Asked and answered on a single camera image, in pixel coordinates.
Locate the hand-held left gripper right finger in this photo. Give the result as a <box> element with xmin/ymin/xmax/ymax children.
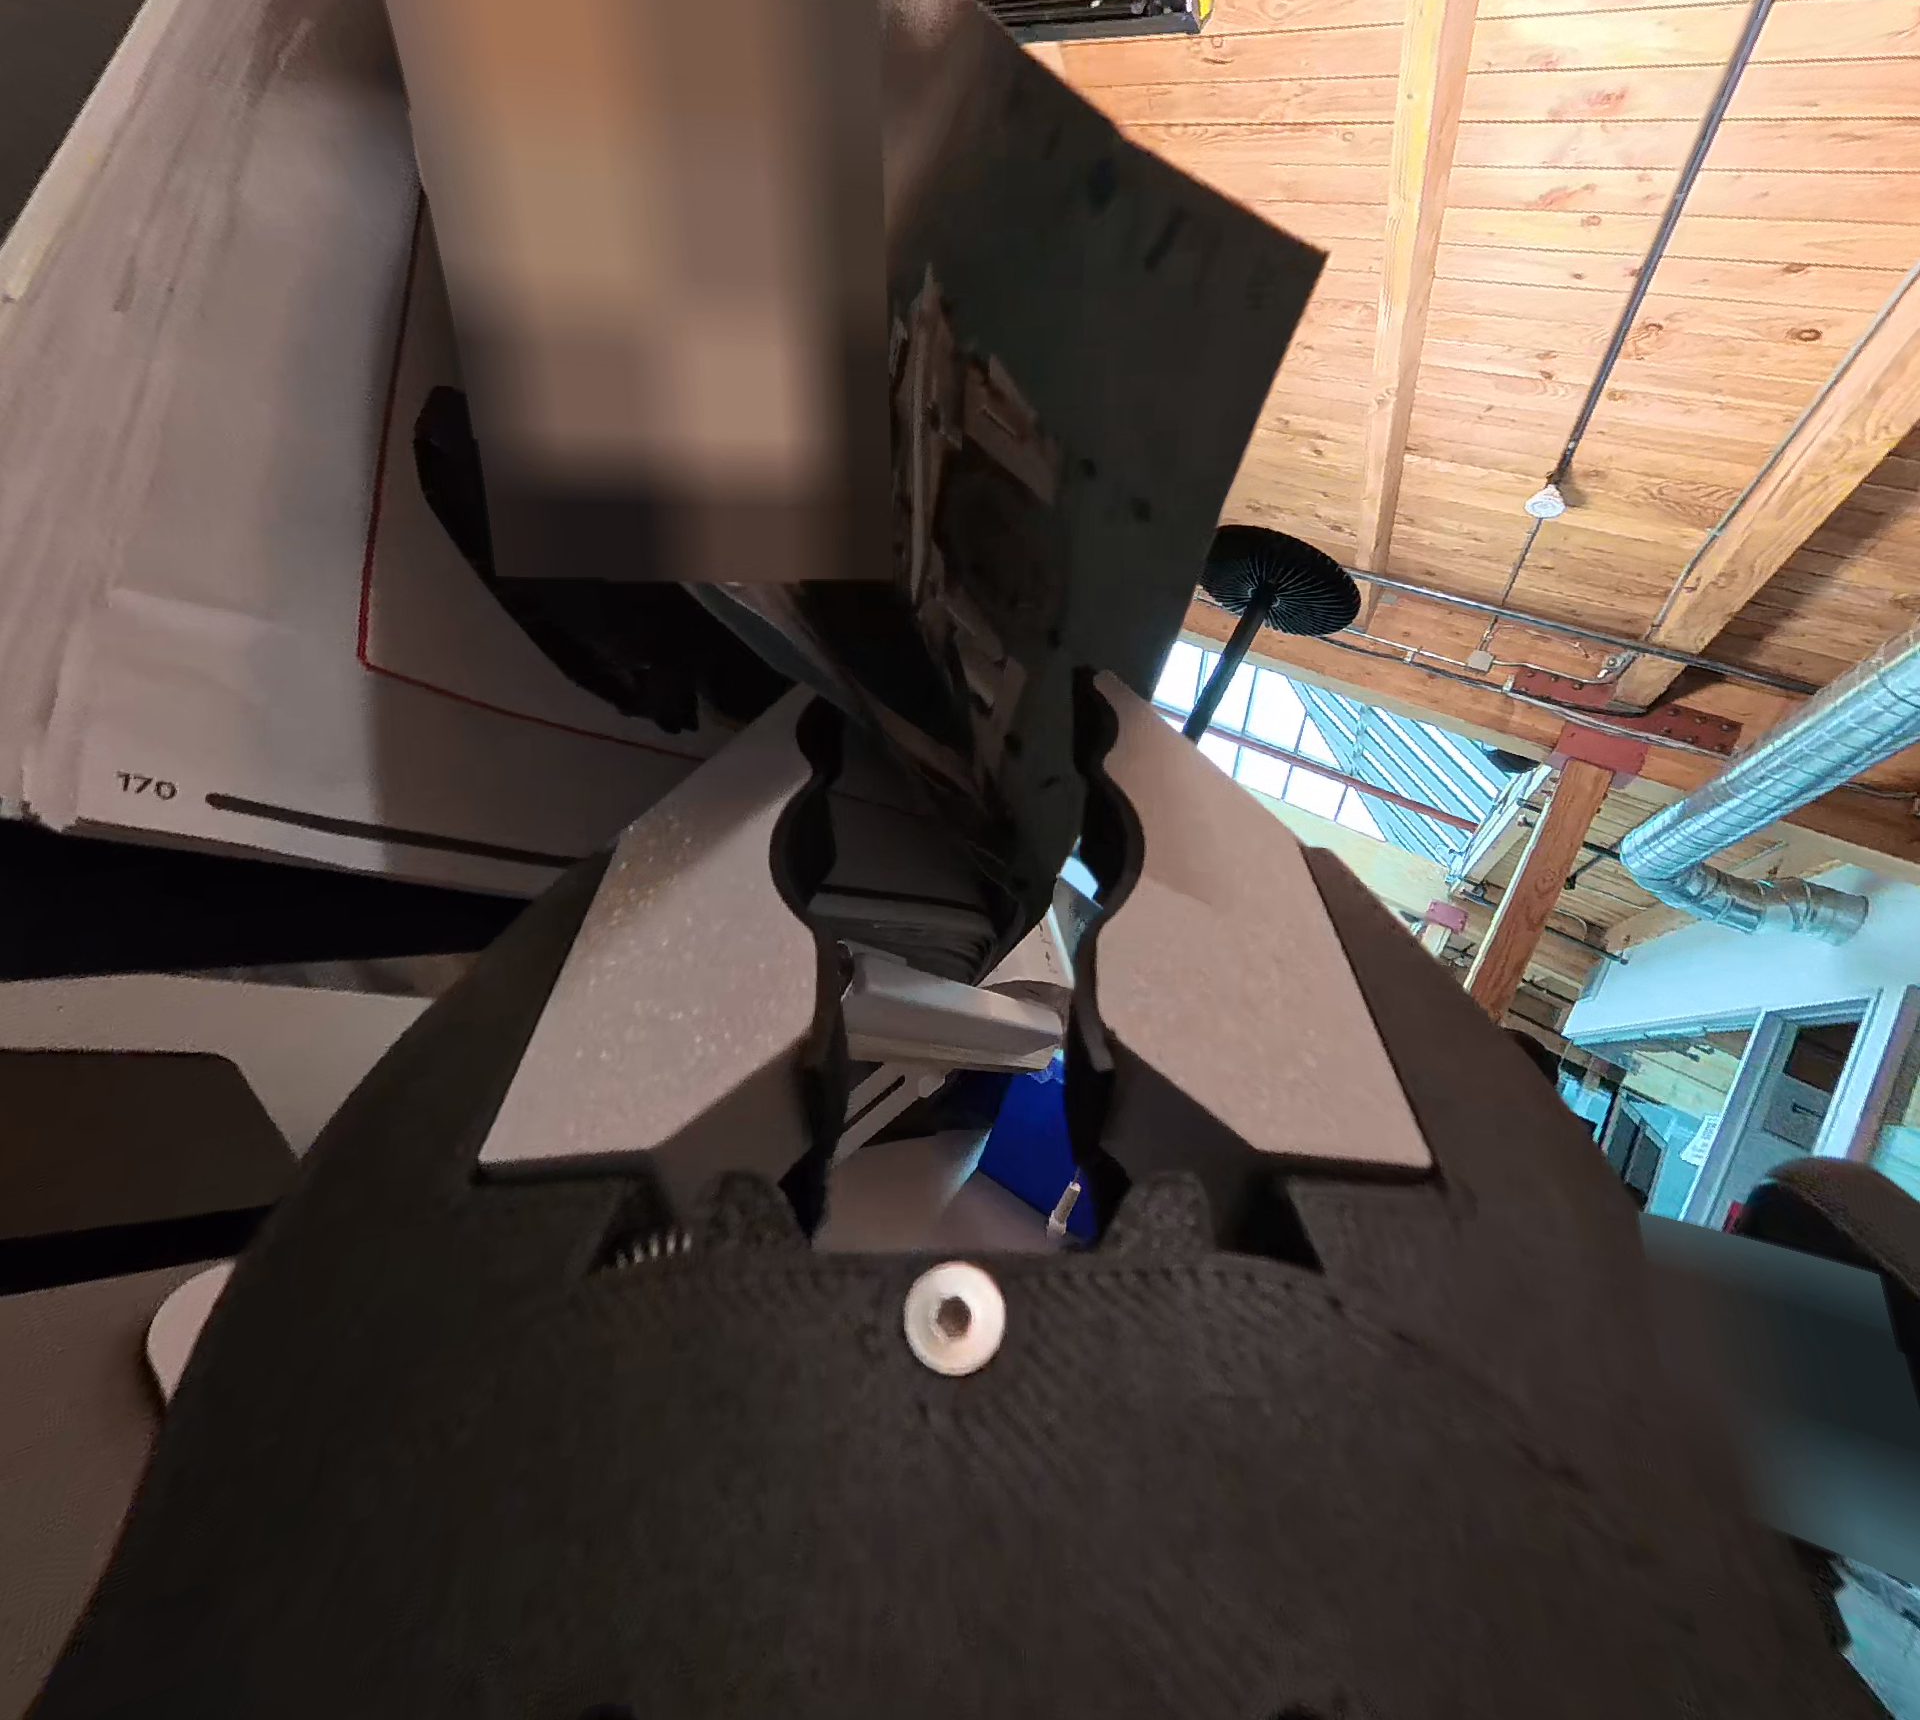
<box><xmin>1063</xmin><ymin>666</ymin><xmax>1434</xmax><ymax>1249</ymax></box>

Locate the blue plastic bin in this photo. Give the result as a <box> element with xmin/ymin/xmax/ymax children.
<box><xmin>981</xmin><ymin>1065</ymin><xmax>1108</xmax><ymax>1220</ymax></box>

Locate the silver air duct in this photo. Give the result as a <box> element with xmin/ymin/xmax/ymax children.
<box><xmin>1620</xmin><ymin>662</ymin><xmax>1920</xmax><ymax>942</ymax></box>

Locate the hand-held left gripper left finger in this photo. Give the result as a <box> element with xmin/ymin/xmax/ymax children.
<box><xmin>476</xmin><ymin>691</ymin><xmax>851</xmax><ymax>1233</ymax></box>

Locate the instruction book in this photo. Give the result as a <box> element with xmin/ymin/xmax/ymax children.
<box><xmin>0</xmin><ymin>0</ymin><xmax>1330</xmax><ymax>988</ymax></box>

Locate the black steel pole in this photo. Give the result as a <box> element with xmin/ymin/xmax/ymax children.
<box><xmin>1183</xmin><ymin>524</ymin><xmax>1362</xmax><ymax>747</ymax></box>

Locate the white book stand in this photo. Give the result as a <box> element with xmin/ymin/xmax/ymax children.
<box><xmin>142</xmin><ymin>940</ymin><xmax>1079</xmax><ymax>1400</ymax></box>

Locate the wooden post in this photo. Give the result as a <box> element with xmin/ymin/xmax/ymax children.
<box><xmin>1462</xmin><ymin>662</ymin><xmax>1745</xmax><ymax>1020</ymax></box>

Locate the black office chair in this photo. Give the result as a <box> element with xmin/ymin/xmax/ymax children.
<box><xmin>1740</xmin><ymin>1155</ymin><xmax>1920</xmax><ymax>1290</ymax></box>

